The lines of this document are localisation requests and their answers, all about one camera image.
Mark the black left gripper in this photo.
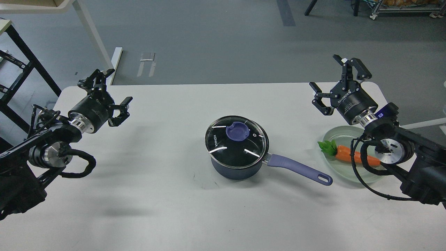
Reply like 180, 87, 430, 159
68, 68, 133, 134

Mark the translucent green plate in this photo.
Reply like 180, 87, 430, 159
321, 126, 384, 185

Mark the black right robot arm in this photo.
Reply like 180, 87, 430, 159
309, 54, 446, 205

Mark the white desk leg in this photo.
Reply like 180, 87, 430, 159
72, 0, 124, 86

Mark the glass pot lid blue knob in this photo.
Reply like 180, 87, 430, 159
205, 115, 270, 169

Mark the blue saucepan with handle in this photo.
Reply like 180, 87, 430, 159
205, 115, 333, 186

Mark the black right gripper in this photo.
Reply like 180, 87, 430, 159
309, 54, 379, 126

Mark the toy orange carrot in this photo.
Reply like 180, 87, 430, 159
317, 140, 380, 167

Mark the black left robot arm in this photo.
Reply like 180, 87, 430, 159
0, 69, 133, 220

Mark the black metal rack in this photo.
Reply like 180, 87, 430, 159
0, 20, 62, 132

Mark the metal wheeled cart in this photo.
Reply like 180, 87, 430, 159
369, 0, 445, 20

